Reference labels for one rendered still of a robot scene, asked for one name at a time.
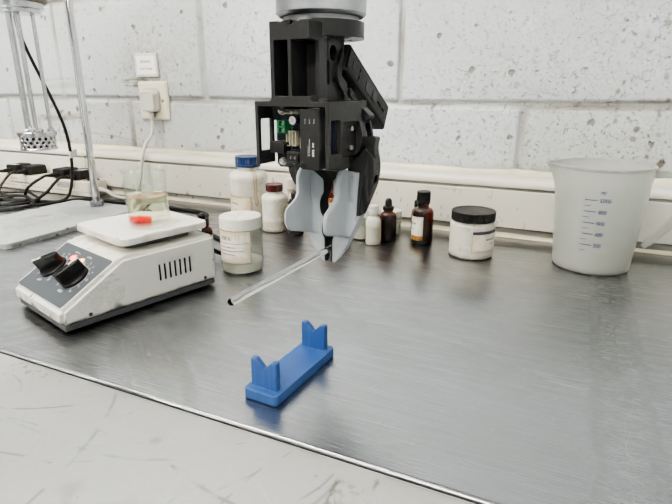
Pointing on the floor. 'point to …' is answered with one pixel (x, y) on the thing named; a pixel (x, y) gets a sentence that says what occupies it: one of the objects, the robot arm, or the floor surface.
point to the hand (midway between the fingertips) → (333, 246)
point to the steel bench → (406, 362)
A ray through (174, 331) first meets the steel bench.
